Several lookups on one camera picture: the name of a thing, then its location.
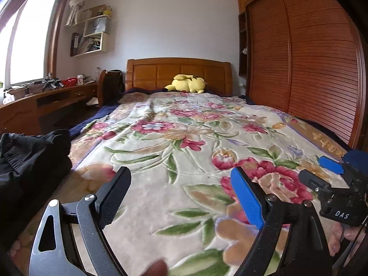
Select black button coat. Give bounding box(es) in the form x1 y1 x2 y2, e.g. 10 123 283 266
0 129 73 248

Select wooden framed window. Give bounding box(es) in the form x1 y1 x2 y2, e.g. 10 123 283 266
0 0 72 88

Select row of books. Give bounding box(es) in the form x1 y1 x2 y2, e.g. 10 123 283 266
71 33 101 56

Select blue cloth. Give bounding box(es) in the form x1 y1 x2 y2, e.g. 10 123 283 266
342 149 368 176

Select wooden bed headboard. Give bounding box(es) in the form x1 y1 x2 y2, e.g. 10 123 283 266
126 58 233 96

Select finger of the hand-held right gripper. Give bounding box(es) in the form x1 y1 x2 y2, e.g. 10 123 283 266
319 155 360 184
299 170 351 202

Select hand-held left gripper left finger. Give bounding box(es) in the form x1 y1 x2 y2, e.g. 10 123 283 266
29 166 132 276

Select white paper bag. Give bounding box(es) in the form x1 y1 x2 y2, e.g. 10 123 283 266
92 17 108 33

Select wooden slatted wardrobe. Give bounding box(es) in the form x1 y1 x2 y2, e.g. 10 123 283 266
236 0 368 151

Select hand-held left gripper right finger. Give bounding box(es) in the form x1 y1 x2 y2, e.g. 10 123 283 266
231 166 328 276

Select person's right hand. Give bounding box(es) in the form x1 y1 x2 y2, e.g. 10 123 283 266
331 224 363 250

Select wooden chair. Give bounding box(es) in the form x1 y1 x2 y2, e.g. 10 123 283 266
97 69 125 107

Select yellow plush toy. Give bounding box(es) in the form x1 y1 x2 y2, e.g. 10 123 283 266
164 74 207 94

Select white wall shelf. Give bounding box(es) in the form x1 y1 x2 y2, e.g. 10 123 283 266
70 4 112 57

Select wooden desk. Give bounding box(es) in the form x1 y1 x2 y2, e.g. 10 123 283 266
0 82 98 135

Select floral blanket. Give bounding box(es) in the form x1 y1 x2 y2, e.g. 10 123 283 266
9 93 354 276

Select black metal gadget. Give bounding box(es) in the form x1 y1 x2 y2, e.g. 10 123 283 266
42 75 64 90

